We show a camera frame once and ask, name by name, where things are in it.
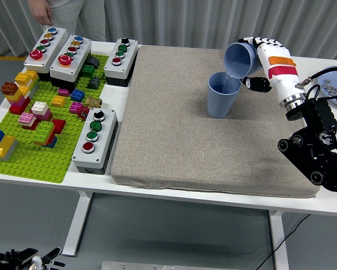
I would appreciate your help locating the blue yellow grey brick stack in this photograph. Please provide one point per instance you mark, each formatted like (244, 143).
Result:
(3, 147)

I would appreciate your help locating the blue toy brick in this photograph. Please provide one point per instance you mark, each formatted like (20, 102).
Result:
(77, 95)

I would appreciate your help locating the yellow black floor tape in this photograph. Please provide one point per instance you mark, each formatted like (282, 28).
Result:
(8, 57)

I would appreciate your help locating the blue ribbed plastic cup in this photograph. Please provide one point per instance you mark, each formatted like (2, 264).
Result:
(238, 59)
(221, 107)

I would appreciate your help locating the grey-brown fabric mat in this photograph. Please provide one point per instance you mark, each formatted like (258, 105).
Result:
(171, 126)

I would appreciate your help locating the red toy brick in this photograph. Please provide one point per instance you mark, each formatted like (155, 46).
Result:
(59, 126)

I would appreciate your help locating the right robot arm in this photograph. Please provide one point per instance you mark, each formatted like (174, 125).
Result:
(317, 112)

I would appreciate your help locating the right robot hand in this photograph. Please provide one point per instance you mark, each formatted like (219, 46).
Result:
(286, 84)

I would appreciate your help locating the dark green toy brick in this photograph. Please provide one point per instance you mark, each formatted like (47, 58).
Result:
(87, 71)

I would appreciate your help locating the yellow brown red brick tower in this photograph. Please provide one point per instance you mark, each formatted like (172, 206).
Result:
(22, 95)

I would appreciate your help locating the dark grey curved brick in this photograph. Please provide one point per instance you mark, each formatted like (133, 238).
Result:
(94, 62)

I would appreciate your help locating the brass pipe fitting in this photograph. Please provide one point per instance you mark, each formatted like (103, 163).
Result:
(93, 102)

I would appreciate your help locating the green studded baseplate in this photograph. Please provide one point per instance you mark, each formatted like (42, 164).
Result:
(30, 166)

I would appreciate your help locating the five-button control box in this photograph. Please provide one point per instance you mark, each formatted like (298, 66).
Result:
(81, 57)
(53, 52)

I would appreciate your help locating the pink and red brick stack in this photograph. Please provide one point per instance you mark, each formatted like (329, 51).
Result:
(27, 119)

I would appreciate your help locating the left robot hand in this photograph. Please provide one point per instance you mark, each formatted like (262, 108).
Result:
(19, 254)

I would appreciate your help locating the person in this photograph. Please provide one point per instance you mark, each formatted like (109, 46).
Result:
(72, 17)

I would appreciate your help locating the yellow toy brick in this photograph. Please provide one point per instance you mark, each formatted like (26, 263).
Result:
(58, 101)

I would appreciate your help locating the white table leg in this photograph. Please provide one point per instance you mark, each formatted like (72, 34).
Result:
(78, 222)
(279, 239)

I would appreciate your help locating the grey sloped brick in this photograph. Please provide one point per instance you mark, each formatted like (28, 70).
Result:
(94, 83)

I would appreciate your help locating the green orange blue brick stack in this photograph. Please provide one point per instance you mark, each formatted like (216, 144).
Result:
(44, 133)

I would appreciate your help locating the white and pink brick stack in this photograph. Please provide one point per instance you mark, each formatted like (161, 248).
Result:
(41, 109)

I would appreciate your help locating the small magenta toy brick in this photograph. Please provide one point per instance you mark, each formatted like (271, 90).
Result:
(63, 92)

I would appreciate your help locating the white pleated curtain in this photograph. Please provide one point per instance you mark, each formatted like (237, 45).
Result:
(185, 22)

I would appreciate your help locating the four-button control box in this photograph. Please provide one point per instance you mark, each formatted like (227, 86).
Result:
(103, 146)
(127, 64)

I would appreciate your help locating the blue plate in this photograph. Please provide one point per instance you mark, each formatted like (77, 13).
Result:
(335, 77)

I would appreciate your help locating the person's hand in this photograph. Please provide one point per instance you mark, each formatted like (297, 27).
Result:
(41, 12)

